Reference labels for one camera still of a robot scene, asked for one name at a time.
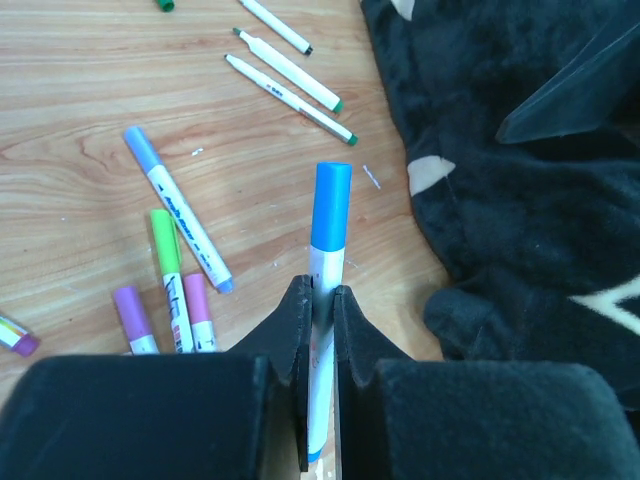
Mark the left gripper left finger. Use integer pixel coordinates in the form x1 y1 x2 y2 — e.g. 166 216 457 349
1 275 312 479

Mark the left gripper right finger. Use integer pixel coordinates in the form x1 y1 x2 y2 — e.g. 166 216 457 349
333 286 639 479

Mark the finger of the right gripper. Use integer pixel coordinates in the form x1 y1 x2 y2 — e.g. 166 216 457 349
496 19 639 144

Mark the sky blue cap marker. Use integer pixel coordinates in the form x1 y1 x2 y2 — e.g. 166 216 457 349
307 162 352 464

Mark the periwinkle cap marker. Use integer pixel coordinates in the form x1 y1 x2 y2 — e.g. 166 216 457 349
124 126 234 294

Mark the dark green rainbow marker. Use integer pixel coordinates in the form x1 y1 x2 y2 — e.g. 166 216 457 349
224 54 358 146

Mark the black cap marker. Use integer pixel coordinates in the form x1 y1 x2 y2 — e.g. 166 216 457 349
239 0 313 56

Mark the dark green pen cap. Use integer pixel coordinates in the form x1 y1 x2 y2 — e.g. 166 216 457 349
155 0 175 13

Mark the pink cap marker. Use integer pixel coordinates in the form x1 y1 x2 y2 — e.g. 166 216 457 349
184 273 217 353

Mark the lilac cap marker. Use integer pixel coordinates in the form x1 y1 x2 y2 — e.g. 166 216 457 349
112 286 159 355

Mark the black floral pillow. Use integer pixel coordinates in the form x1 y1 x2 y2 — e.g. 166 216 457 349
361 1 639 411

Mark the light green cap marker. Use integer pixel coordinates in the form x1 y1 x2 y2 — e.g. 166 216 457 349
150 209 195 354

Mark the purple cap marker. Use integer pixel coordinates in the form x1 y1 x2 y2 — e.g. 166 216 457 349
0 316 40 357

